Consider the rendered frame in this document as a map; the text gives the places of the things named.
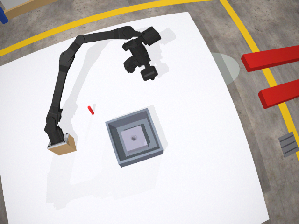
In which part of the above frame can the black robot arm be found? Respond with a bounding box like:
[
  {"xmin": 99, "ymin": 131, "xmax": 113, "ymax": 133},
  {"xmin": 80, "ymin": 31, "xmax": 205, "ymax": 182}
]
[{"xmin": 44, "ymin": 26, "xmax": 161, "ymax": 146}]

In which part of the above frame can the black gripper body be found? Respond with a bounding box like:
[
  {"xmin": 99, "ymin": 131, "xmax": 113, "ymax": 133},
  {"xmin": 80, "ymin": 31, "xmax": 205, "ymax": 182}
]
[{"xmin": 133, "ymin": 48, "xmax": 158, "ymax": 81}]

